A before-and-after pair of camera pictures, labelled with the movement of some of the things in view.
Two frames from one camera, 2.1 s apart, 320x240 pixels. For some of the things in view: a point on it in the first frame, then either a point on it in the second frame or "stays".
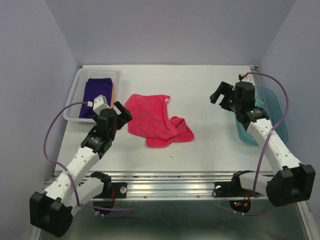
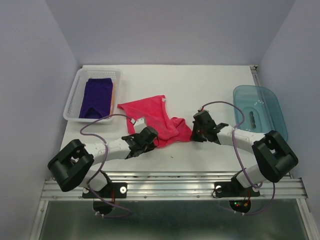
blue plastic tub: [268, 99] stays
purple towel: [94, 87] stays
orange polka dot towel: [112, 105] stays
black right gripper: [224, 88] to [193, 136]
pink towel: [151, 121] stays
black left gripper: [125, 113] to [150, 147]
